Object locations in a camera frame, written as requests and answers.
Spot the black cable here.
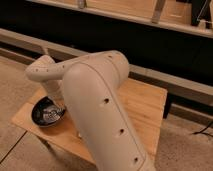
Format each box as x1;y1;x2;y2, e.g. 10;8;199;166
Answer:
192;119;213;136

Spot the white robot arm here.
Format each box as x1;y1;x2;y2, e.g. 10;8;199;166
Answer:
26;50;156;171

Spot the wooden table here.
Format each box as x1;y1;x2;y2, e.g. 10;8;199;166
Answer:
12;79;167;163

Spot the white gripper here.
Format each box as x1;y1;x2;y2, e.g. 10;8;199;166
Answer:
41;80;64;108

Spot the long wooden shelf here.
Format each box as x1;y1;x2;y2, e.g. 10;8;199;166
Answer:
28;0;213;39

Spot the black ceramic bowl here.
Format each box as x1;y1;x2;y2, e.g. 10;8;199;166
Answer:
31;96;65;127

